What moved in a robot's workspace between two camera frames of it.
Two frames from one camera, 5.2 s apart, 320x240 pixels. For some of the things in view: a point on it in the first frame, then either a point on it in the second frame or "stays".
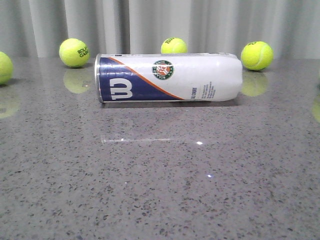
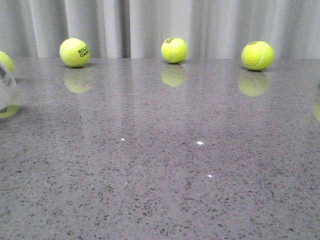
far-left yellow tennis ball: (6, 68) stays
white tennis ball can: (129, 77) to (8, 89)
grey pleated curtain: (38, 28) stays
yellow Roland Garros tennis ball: (74, 53) stays
